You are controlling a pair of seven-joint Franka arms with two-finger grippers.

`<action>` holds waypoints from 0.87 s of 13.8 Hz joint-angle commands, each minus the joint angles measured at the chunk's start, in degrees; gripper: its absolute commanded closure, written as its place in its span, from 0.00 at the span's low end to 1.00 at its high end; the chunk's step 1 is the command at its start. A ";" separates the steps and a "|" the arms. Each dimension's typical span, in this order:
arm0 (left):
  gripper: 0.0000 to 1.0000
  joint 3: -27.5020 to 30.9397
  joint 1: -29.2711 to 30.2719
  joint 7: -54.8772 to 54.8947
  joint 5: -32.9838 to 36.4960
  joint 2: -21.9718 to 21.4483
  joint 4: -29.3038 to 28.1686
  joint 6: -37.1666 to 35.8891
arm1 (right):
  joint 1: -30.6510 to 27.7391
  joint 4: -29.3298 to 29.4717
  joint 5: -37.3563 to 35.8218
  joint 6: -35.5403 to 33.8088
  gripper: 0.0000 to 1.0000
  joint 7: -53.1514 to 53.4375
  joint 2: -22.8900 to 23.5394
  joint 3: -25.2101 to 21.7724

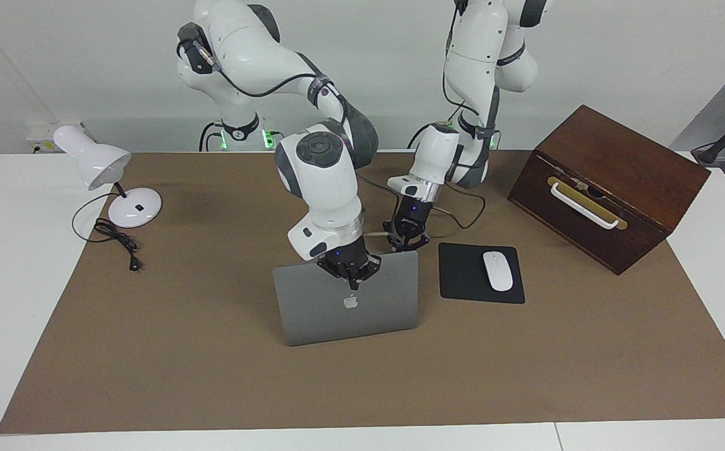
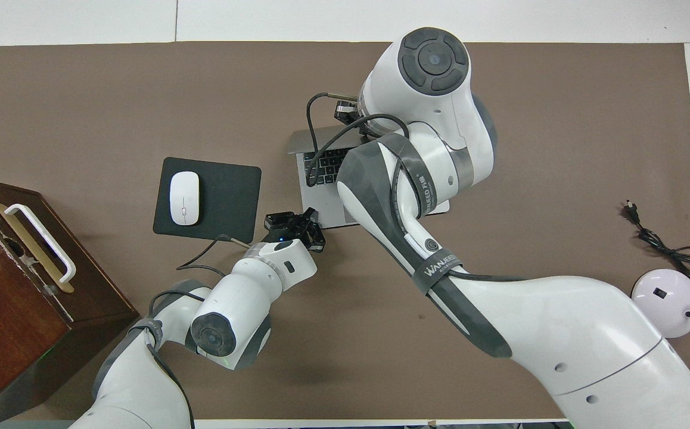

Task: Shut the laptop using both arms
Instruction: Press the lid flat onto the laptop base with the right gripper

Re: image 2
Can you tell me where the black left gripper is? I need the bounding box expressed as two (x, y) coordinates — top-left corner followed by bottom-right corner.
(262, 207), (327, 254)

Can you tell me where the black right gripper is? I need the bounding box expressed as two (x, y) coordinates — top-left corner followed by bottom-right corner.
(334, 100), (360, 125)

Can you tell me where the grey laptop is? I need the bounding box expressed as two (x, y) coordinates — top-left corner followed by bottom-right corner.
(287, 122), (450, 231)

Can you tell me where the black mouse pad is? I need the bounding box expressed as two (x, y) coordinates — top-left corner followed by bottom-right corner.
(153, 157), (262, 244)

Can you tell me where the white computer mouse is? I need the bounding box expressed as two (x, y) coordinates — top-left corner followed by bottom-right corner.
(169, 171), (201, 226)

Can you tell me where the brown paper table mat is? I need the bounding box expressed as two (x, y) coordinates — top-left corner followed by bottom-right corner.
(0, 41), (690, 421)

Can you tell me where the dark brown wooden box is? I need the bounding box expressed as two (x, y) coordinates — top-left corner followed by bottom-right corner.
(0, 173), (139, 428)

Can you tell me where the white desk lamp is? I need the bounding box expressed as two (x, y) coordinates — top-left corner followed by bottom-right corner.
(630, 229), (690, 339)

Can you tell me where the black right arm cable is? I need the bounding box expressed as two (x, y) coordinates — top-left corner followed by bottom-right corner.
(306, 91), (530, 284)

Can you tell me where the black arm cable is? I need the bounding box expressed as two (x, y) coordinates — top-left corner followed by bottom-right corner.
(306, 91), (530, 284)
(145, 234), (256, 429)

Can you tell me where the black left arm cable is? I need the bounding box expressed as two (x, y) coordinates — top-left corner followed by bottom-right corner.
(145, 234), (256, 429)

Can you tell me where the white box handle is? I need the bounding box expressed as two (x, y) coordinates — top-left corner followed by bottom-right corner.
(4, 204), (77, 285)

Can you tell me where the brass handle plate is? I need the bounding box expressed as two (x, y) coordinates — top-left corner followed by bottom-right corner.
(0, 204), (75, 294)

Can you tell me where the black lamp power cable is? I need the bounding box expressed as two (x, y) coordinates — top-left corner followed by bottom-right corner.
(621, 201), (690, 282)

